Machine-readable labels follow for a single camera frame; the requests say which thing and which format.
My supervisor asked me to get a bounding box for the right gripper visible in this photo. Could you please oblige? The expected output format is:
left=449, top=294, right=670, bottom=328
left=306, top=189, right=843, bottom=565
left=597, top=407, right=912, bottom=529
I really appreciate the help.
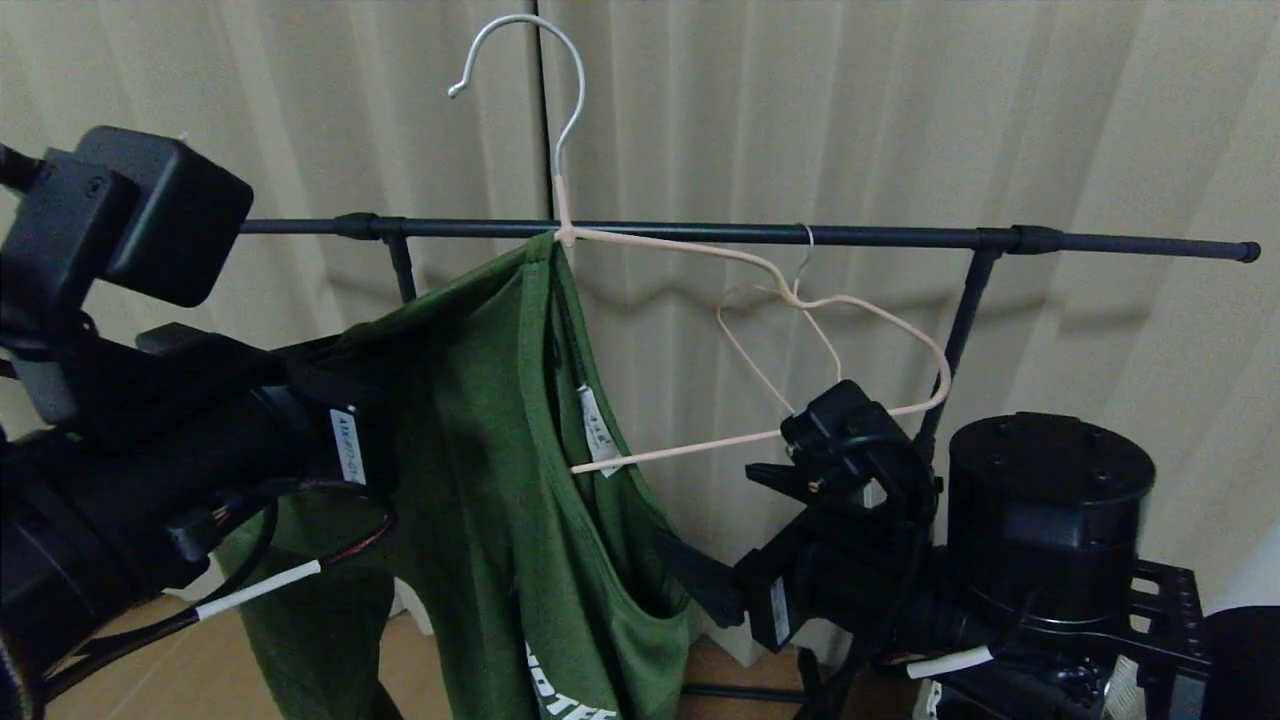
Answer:
left=655, top=461, right=966, bottom=653

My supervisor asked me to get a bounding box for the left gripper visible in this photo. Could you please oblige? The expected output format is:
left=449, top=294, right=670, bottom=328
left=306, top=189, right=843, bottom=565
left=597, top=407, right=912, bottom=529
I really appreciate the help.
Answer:
left=0, top=325, right=398, bottom=651

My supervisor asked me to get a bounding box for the green printed shirt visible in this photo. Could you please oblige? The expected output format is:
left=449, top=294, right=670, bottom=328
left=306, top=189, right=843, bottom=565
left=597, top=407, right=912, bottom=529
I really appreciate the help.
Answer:
left=215, top=232, right=693, bottom=720

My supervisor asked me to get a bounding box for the pink clothes hanger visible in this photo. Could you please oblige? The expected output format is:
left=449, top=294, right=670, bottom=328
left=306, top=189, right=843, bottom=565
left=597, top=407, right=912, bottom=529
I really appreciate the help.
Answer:
left=447, top=13, right=953, bottom=477
left=716, top=223, right=846, bottom=419

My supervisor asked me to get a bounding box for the black clothes rack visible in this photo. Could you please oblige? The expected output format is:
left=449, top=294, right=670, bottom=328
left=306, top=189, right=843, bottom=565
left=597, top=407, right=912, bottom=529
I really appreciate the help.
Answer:
left=238, top=212, right=1261, bottom=720

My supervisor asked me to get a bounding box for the white laundry basket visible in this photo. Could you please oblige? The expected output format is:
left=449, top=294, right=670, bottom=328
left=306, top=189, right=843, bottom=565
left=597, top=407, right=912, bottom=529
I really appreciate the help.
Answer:
left=912, top=655, right=1151, bottom=720

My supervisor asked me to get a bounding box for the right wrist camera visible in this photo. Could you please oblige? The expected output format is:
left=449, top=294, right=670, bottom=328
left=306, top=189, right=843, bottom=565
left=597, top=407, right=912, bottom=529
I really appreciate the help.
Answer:
left=778, top=379, right=906, bottom=476

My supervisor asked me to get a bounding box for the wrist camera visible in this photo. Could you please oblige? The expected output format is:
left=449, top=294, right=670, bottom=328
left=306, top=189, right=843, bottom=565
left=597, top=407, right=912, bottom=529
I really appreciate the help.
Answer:
left=778, top=379, right=906, bottom=476
left=0, top=125, right=255, bottom=426

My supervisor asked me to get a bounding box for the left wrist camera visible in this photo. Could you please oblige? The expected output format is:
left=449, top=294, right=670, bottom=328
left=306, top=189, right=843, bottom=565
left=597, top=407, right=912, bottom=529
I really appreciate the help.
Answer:
left=0, top=125, right=255, bottom=426

